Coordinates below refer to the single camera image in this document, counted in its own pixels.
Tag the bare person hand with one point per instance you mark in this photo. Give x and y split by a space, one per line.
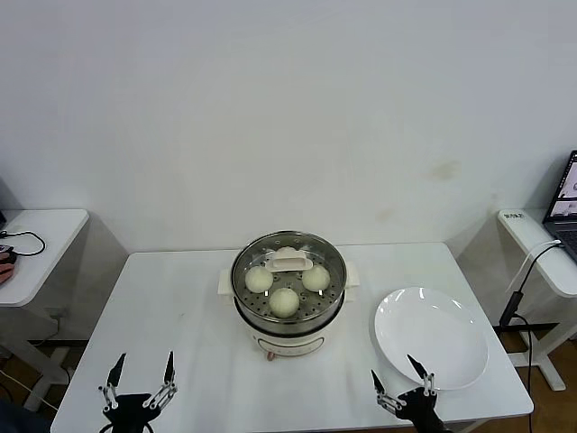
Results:
5 271

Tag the black flat bar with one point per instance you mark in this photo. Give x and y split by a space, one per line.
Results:
543 326

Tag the white steamed baozi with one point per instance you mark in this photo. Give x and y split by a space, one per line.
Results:
286 250
258 279
284 303
315 277

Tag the white side table with pouch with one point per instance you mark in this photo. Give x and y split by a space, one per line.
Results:
45 252

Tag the large white plate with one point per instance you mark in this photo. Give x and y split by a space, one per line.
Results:
428 334

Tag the stainless steel steamer basket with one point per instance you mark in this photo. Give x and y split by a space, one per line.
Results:
336 306

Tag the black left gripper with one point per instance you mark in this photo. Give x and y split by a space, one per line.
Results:
130 412

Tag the open grey laptop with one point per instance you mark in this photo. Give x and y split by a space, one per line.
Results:
569 180

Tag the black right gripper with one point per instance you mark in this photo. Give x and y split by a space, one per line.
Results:
421 406

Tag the small white label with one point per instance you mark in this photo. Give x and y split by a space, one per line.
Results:
514 215

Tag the round glass lid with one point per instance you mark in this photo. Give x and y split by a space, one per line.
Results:
329 270

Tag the cream electric cooker base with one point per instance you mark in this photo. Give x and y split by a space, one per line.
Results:
293 338

